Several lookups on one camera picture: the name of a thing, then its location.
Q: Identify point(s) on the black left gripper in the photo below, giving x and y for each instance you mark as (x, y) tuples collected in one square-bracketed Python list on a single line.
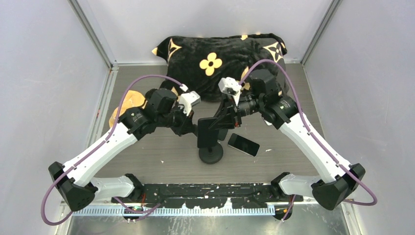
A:
[(187, 126)]

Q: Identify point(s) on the black flower-pattern pillow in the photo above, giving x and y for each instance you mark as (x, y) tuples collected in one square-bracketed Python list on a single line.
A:
[(201, 62)]

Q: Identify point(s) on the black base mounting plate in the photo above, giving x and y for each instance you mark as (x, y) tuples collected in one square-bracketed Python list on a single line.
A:
[(208, 196)]

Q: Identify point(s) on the yellow cloth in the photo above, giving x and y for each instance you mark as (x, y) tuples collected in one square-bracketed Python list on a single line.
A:
[(132, 99)]

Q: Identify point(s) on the white-edged smartphone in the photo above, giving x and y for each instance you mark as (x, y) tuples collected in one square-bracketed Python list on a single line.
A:
[(243, 144)]

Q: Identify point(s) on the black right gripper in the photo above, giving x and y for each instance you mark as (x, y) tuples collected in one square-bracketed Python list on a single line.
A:
[(229, 110)]

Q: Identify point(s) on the small black smartphone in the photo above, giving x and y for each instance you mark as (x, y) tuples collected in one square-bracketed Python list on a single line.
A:
[(222, 133)]

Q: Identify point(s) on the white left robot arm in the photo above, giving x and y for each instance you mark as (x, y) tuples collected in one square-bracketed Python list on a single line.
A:
[(76, 181)]

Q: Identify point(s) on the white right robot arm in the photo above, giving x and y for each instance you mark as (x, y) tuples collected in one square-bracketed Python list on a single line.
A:
[(337, 177)]

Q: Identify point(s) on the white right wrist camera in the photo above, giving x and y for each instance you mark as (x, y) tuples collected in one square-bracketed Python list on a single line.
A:
[(230, 86)]

